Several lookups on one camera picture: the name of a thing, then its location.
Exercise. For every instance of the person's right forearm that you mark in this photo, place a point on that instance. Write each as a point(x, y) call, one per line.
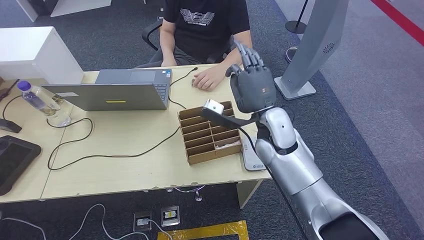
point(167, 41)

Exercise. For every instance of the floor socket with plug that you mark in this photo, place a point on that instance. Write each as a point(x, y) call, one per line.
point(142, 221)

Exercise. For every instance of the desk leg panel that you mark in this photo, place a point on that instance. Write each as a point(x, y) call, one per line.
point(245, 194)

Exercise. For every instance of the yellow floor tape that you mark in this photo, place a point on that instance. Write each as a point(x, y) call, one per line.
point(205, 230)

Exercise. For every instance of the white shelf unit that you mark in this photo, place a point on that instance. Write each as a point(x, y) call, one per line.
point(81, 5)

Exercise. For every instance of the cardboard card organiser box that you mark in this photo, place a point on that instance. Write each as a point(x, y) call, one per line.
point(212, 157)

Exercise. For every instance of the black office chair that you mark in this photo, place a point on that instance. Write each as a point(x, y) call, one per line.
point(144, 34)

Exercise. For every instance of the person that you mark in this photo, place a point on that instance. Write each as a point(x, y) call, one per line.
point(205, 33)

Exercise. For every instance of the grey card reader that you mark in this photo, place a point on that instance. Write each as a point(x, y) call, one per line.
point(250, 159)

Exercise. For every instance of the grey laptop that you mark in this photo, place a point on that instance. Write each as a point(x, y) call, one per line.
point(114, 96)

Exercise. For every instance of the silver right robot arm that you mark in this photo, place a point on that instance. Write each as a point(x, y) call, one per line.
point(291, 165)

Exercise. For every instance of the black stanchion post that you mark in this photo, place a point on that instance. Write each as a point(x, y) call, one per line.
point(295, 26)

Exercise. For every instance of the black desk device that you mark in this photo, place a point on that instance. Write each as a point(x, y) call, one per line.
point(9, 126)

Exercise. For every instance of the person's left hand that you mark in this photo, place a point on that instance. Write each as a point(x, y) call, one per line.
point(208, 79)

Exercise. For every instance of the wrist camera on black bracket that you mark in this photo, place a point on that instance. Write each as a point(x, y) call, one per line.
point(213, 106)

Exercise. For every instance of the black tablet controller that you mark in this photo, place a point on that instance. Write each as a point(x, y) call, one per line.
point(15, 164)

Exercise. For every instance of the white cabinet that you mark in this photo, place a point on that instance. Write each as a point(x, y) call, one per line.
point(33, 49)

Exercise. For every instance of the plastic bottle purple cap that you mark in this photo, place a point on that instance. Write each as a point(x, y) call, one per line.
point(37, 98)

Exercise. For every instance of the small brown card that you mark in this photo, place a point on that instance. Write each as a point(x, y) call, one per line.
point(193, 83)

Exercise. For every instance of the person's left forearm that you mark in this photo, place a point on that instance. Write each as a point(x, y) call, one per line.
point(232, 58)

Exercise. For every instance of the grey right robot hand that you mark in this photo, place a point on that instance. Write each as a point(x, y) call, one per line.
point(253, 91)

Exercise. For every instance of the grey kiosk stand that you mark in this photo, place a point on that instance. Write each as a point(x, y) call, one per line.
point(318, 36)

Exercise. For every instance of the person's right hand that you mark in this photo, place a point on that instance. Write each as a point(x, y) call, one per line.
point(169, 63)

